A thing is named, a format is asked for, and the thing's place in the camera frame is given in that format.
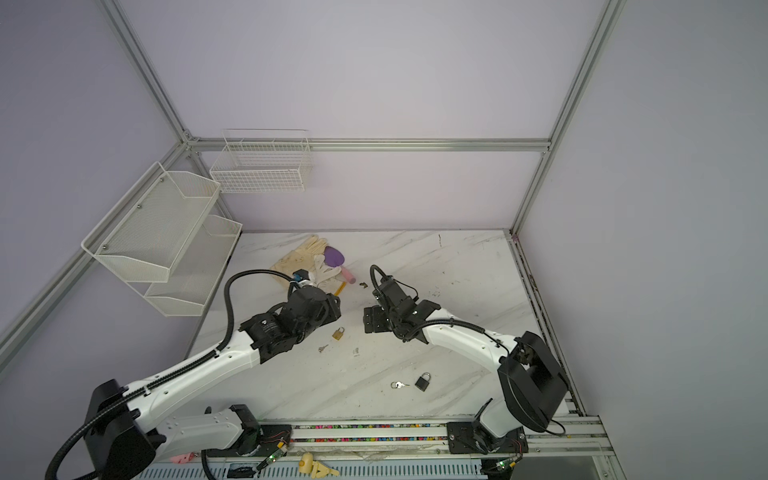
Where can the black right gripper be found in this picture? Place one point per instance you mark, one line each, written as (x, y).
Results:
(371, 317)

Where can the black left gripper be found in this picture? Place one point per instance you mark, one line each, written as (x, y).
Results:
(331, 309)

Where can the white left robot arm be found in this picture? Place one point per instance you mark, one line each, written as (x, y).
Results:
(122, 429)

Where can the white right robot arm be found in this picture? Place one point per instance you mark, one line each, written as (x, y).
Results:
(532, 381)

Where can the beige work glove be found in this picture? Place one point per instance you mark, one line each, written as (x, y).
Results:
(302, 257)

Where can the purple pink spatula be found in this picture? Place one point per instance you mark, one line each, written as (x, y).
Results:
(335, 259)

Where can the black padlock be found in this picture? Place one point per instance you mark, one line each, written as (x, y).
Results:
(423, 381)

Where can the white mesh two-tier shelf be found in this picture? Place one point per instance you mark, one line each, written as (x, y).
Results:
(166, 242)

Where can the pink toy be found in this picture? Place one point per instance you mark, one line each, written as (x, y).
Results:
(184, 458)

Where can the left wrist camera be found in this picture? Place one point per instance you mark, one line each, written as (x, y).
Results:
(302, 277)

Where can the white wire basket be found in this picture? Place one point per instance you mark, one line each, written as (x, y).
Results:
(263, 161)

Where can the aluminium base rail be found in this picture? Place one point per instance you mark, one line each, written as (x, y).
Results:
(412, 449)

